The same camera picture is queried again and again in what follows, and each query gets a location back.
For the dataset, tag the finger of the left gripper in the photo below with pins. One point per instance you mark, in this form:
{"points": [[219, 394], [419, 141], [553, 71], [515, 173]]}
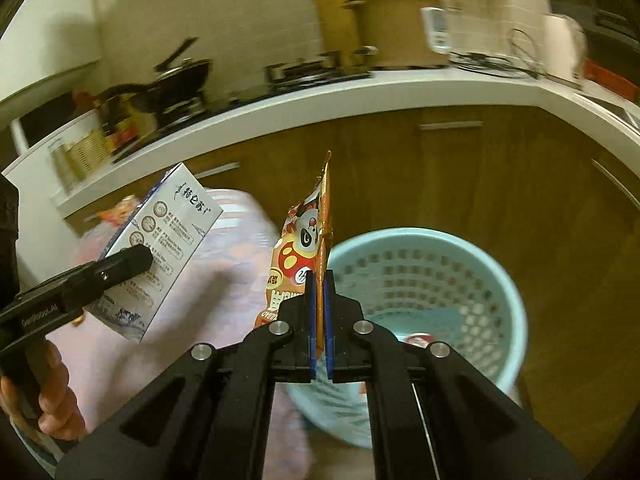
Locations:
{"points": [[101, 275]]}

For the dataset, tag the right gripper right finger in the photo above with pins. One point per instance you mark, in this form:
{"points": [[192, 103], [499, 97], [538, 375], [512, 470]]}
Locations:
{"points": [[357, 349]]}

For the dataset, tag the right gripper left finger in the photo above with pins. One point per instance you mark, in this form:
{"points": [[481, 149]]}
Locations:
{"points": [[285, 349]]}

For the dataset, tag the orange snack wrapper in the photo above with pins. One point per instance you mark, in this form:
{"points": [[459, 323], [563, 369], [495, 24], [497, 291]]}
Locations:
{"points": [[302, 252]]}

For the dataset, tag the white milk carton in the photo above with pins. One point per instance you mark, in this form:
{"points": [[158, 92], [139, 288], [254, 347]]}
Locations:
{"points": [[172, 221]]}

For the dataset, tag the light blue trash basket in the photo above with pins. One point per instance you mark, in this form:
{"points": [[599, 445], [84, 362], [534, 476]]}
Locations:
{"points": [[425, 285]]}

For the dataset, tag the person's left hand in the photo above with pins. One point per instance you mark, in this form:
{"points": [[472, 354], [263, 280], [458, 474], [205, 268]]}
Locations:
{"points": [[61, 418]]}

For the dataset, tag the pink floral tablecloth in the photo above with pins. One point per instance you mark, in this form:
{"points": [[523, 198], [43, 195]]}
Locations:
{"points": [[215, 299]]}

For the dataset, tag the woven basket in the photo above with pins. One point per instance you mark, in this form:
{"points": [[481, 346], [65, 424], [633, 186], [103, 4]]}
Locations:
{"points": [[88, 154]]}

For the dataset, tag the sauce bottles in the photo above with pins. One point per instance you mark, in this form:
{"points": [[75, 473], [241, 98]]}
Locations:
{"points": [[118, 125]]}

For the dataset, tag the black wok with lid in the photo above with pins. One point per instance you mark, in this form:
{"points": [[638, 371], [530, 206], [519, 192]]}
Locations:
{"points": [[173, 84]]}

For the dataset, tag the wooden base cabinets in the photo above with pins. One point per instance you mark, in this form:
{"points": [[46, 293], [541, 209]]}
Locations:
{"points": [[556, 208]]}

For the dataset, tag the gas stove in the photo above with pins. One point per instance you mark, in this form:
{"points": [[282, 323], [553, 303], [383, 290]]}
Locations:
{"points": [[284, 78]]}

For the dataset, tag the wooden cutting board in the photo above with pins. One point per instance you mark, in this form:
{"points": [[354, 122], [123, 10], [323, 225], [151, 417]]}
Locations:
{"points": [[340, 0]]}

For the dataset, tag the beige rice cooker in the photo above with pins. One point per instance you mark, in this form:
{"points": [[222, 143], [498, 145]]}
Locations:
{"points": [[403, 34]]}

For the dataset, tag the white electric kettle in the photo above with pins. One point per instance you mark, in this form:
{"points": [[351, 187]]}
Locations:
{"points": [[564, 51]]}

